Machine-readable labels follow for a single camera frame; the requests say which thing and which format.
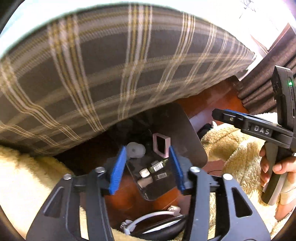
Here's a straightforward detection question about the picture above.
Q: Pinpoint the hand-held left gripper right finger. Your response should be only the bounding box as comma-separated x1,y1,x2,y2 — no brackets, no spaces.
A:
169,146,271,241

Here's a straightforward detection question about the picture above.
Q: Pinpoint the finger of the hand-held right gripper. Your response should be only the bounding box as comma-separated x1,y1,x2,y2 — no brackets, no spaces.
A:
225,108,250,115
212,108,250,131

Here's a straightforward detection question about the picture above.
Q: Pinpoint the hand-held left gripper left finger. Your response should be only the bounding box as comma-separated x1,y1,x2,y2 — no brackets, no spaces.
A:
26,146,128,241

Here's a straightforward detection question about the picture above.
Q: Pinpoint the green glass bottle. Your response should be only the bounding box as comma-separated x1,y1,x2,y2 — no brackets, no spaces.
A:
148,159,169,174

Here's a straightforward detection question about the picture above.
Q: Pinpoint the pink box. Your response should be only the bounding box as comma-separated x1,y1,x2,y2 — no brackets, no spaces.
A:
153,133,171,159

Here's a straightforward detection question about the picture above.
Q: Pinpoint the white tape roll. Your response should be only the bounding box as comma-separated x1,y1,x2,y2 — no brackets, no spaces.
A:
126,142,147,159

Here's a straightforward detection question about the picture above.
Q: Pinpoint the dark translucent trash bin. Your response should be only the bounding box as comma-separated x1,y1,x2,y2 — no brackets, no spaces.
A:
104,102,209,201

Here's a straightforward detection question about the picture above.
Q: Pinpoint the person's right forearm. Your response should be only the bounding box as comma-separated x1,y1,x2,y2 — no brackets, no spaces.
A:
275,171,296,222

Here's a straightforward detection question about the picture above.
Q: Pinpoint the person's right hand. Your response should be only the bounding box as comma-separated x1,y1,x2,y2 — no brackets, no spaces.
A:
259,145,296,188

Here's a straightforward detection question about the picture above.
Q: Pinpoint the brown curtain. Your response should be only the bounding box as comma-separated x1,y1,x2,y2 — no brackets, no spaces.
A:
237,37,296,115

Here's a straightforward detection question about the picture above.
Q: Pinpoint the plaid bed mattress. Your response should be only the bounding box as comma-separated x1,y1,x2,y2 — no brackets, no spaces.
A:
0,5,256,157

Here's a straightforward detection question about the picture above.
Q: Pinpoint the yellow fluffy blanket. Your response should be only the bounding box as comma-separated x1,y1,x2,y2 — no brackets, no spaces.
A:
0,112,288,241

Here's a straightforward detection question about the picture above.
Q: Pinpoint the window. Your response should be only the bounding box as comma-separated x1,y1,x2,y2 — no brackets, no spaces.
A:
231,0,292,55

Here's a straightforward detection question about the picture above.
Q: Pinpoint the white cable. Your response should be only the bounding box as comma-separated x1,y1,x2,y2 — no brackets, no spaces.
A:
120,205,181,235

